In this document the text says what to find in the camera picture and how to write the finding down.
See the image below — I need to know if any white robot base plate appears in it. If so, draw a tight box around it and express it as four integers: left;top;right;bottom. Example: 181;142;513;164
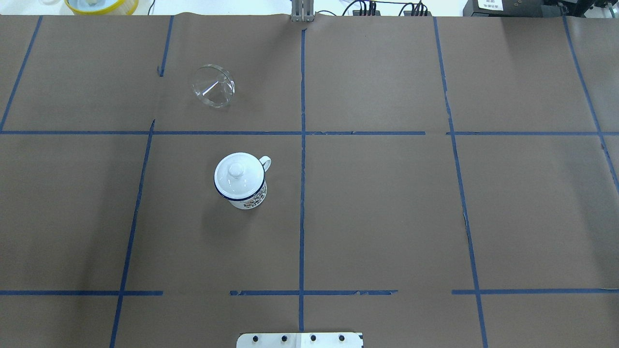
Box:
236;332;364;348

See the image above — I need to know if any clear glass funnel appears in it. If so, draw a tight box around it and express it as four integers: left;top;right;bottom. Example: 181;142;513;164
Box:
190;64;235;108

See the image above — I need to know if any white enamel mug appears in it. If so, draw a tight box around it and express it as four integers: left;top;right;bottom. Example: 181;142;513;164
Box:
215;155;272;210

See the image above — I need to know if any brown paper table cover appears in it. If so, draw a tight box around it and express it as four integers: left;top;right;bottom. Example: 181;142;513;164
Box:
1;13;618;348

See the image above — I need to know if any aluminium frame post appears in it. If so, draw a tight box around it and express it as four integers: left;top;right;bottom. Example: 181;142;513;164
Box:
291;0;315;22

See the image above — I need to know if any white mug lid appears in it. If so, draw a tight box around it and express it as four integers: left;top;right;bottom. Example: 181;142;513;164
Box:
214;152;266;200

